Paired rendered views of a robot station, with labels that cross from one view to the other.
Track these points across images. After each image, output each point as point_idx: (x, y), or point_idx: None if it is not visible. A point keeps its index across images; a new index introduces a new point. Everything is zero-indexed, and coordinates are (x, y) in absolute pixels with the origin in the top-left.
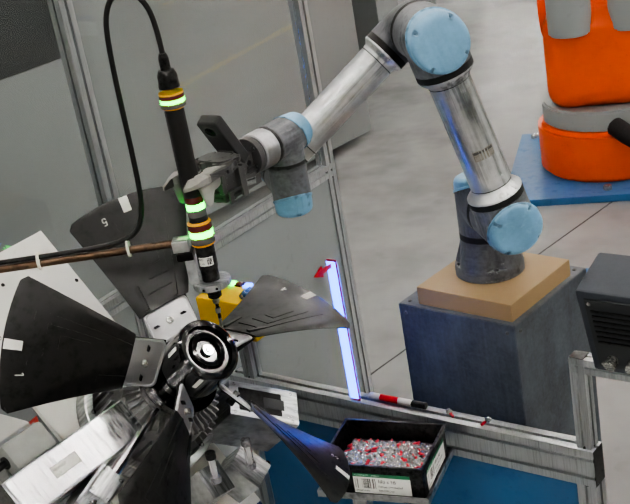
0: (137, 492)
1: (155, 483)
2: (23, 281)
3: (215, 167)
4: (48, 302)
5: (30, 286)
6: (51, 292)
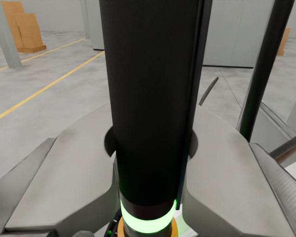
0: (115, 158)
1: (115, 171)
2: (216, 78)
3: (50, 201)
4: (201, 101)
5: (212, 83)
6: (204, 98)
